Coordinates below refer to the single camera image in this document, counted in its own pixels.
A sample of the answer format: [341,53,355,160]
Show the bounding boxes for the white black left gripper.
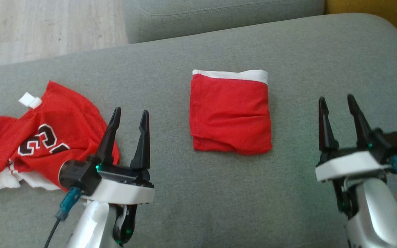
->
[81,107,155,206]

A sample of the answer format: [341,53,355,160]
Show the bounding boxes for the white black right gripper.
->
[315,94,393,183]

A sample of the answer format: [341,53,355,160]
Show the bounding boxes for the red shorts with white waistband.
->
[189,69,273,156]

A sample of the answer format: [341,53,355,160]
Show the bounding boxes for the yellow cushion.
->
[324,0,397,37]

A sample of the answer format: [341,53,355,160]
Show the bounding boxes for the red Bulls 23 jersey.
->
[0,80,121,200]

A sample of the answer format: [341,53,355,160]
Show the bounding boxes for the grey sofa seat cushion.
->
[0,13,397,248]

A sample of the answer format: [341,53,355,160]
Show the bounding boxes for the grey sofa back cushion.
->
[122,0,326,44]

